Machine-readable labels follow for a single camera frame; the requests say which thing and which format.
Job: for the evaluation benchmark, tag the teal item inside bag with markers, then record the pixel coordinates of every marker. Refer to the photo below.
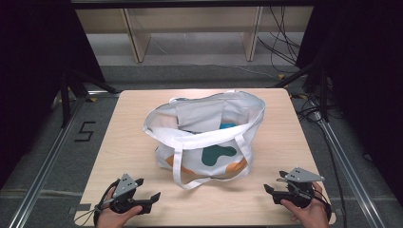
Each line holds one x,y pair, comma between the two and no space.
228,125

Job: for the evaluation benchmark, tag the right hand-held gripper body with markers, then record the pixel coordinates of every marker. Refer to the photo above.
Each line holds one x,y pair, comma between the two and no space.
301,175

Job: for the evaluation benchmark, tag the black metal stand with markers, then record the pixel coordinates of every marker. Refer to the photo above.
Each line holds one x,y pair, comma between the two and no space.
65,101
322,95

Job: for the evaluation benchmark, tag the white tote bag teal orange print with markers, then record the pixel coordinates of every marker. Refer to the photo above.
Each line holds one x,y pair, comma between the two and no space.
193,140

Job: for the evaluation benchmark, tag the person's right hand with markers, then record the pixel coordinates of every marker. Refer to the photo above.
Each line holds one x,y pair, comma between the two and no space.
312,217

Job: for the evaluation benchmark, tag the aluminium floor rail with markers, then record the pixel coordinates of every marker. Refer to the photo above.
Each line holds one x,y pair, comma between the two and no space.
351,177
41,177

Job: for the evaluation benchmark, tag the light wooden furniture frame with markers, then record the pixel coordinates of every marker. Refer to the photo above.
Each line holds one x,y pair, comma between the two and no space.
139,44

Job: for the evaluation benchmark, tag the person's left hand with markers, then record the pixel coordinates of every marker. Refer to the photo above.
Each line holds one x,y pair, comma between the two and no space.
111,220

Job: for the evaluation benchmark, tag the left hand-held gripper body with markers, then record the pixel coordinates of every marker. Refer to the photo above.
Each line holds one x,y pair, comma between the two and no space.
125,186

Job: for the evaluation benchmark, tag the dark curtain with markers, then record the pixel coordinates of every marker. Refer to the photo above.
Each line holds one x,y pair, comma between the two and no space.
31,79
367,79

